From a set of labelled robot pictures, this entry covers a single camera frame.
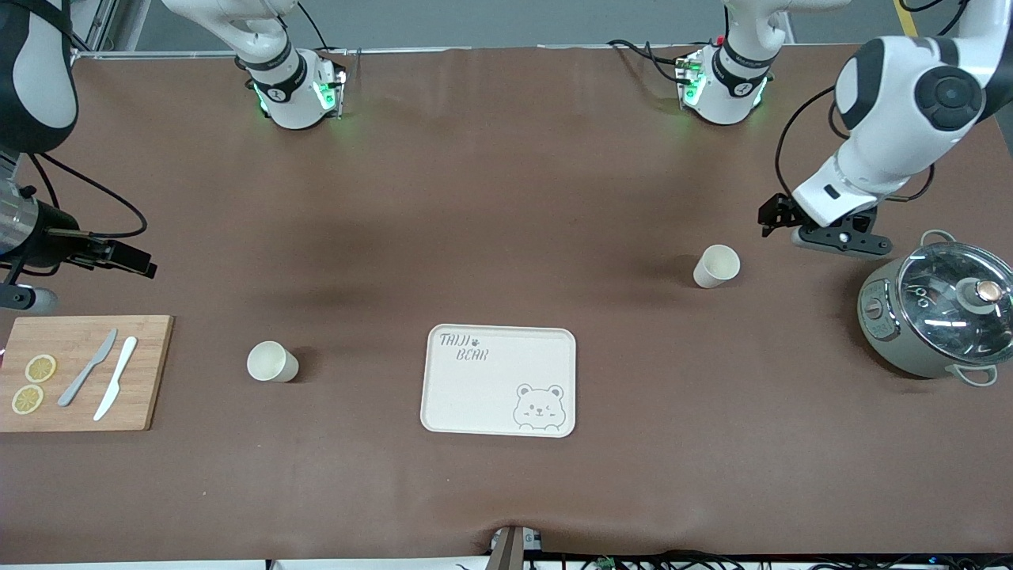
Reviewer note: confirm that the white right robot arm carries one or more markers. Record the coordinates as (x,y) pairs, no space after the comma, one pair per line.
(285,87)

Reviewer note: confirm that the brown table cover mat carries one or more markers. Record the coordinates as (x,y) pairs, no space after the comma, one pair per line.
(506,198)

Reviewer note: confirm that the white plastic cup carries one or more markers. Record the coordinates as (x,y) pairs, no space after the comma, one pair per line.
(273,362)
(716,265)

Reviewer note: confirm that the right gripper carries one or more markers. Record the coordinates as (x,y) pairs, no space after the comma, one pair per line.
(49,235)

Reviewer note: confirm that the grey-green cooking pot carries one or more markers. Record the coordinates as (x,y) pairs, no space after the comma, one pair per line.
(882,332)

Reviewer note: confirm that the aluminium frame profile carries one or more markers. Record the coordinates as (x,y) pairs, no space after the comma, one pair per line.
(103,28)

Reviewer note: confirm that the wooden cutting board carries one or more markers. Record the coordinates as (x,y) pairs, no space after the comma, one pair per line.
(150,372)

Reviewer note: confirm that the white plastic knife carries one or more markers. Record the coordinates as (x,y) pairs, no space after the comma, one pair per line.
(117,376)

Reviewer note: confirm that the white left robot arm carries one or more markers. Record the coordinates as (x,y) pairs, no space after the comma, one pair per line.
(894,87)

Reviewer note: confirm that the glass pot lid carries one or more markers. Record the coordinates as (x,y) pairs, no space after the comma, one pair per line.
(942,317)

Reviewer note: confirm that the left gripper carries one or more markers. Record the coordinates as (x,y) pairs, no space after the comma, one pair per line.
(779,210)

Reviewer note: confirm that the grey plastic knife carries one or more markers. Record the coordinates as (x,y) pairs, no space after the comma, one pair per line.
(87,368)

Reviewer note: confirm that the cream tray with bear print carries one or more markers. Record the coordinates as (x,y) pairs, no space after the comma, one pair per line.
(475,396)

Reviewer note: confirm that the metal table edge bracket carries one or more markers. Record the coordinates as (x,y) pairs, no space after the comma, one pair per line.
(513,550)

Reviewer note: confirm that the yellow lemon slice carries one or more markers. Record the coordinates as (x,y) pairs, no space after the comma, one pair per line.
(28,400)
(40,368)

